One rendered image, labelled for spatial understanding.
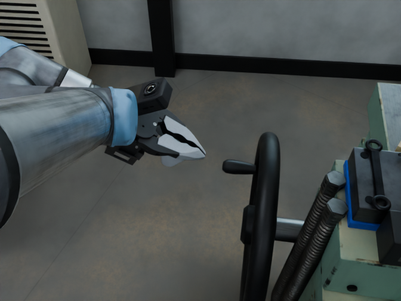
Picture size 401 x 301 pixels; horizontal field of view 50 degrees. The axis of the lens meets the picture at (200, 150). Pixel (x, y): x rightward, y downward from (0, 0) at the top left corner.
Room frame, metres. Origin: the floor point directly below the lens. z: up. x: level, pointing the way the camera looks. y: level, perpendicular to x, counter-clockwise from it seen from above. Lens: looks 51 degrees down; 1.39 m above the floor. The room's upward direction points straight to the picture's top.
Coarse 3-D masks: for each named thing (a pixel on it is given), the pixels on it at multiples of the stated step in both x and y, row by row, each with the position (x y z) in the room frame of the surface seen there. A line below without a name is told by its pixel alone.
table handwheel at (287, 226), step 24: (264, 144) 0.38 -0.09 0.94; (264, 168) 0.33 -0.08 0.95; (264, 192) 0.29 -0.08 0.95; (264, 216) 0.26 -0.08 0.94; (240, 240) 0.31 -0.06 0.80; (264, 240) 0.24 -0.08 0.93; (288, 240) 0.30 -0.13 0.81; (264, 264) 0.22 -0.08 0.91; (240, 288) 0.27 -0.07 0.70; (264, 288) 0.20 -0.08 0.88
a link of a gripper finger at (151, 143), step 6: (138, 138) 0.43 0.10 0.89; (150, 138) 0.44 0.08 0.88; (156, 138) 0.44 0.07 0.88; (138, 144) 0.42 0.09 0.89; (144, 144) 0.42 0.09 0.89; (150, 144) 0.43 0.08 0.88; (156, 144) 0.43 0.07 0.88; (144, 150) 0.42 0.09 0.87; (150, 150) 0.42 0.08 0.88; (156, 150) 0.42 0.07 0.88; (162, 150) 0.42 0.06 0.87; (168, 150) 0.43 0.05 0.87; (174, 150) 0.43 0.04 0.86; (174, 156) 0.43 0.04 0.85
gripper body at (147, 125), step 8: (152, 112) 0.49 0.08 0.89; (144, 120) 0.46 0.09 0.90; (152, 120) 0.47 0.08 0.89; (160, 120) 0.48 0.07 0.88; (144, 128) 0.45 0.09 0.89; (152, 128) 0.45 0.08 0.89; (144, 136) 0.43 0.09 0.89; (104, 152) 0.44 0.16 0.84; (112, 152) 0.44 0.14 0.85; (120, 152) 0.45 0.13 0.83; (128, 152) 0.44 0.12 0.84; (136, 152) 0.44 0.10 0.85; (128, 160) 0.44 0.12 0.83; (136, 160) 0.43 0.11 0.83
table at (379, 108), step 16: (384, 96) 0.51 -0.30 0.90; (400, 96) 0.51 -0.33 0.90; (368, 112) 0.53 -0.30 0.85; (384, 112) 0.48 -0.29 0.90; (400, 112) 0.48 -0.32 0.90; (384, 128) 0.44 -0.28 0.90; (400, 128) 0.44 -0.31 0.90; (384, 144) 0.42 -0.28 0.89; (320, 272) 0.23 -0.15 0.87; (320, 288) 0.21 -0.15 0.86
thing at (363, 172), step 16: (352, 160) 0.31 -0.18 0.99; (368, 160) 0.30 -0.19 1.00; (384, 160) 0.30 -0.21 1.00; (400, 160) 0.30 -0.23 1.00; (352, 176) 0.29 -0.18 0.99; (368, 176) 0.28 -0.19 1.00; (384, 176) 0.28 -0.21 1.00; (400, 176) 0.28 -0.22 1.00; (352, 192) 0.27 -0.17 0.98; (368, 192) 0.26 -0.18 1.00; (384, 192) 0.26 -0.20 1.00; (400, 192) 0.26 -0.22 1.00; (352, 208) 0.25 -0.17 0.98; (368, 208) 0.24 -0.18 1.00; (400, 208) 0.24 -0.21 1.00; (352, 224) 0.24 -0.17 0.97; (368, 224) 0.24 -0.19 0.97; (384, 224) 0.23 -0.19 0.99; (400, 224) 0.22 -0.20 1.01; (384, 240) 0.21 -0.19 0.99; (400, 240) 0.20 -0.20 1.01; (384, 256) 0.20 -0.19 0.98; (400, 256) 0.19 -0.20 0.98
